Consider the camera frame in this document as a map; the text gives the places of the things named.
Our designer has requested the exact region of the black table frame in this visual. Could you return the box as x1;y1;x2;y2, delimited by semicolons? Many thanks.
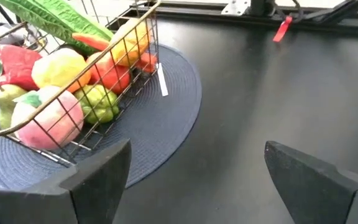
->
113;0;358;37

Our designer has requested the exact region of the red bell pepper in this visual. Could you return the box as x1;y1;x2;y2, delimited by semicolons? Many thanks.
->
0;43;43;91

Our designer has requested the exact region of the round dark blue placemat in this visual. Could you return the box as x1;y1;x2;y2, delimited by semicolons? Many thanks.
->
0;43;203;191

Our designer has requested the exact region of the orange oblong vegetable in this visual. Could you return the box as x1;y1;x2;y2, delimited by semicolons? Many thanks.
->
109;18;152;68

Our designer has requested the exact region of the yellow orange round fruit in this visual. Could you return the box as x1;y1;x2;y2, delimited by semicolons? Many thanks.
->
31;48;92;94

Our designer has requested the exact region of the red tag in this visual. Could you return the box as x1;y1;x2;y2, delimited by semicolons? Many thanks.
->
272;15;293;43

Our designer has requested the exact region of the green leafy vegetable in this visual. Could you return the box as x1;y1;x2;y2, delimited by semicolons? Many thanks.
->
0;0;114;56

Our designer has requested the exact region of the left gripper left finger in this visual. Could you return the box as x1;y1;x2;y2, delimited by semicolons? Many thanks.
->
0;139;132;224

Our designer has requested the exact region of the pink peach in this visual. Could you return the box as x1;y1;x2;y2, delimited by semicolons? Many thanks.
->
11;85;85;151

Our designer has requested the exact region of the white basket tag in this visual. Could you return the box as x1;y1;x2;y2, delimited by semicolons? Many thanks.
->
156;62;170;98

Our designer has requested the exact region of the silver metal bracket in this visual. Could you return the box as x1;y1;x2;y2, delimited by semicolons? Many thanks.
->
221;0;251;16

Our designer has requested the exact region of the red apple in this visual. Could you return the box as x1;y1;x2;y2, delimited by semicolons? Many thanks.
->
87;52;132;95

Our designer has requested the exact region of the metal wire basket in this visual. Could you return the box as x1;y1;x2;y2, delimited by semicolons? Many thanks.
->
0;0;162;166

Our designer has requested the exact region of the black clamp mount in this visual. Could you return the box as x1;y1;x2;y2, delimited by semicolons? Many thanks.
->
249;0;305;25

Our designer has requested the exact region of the green pear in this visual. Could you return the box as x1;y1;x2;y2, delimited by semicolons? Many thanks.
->
0;83;28;130

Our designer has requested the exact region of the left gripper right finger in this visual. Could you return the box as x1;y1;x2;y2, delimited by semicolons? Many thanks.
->
264;140;358;224

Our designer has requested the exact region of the orange carrot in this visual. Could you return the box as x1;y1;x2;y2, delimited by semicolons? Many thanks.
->
71;32;158;75

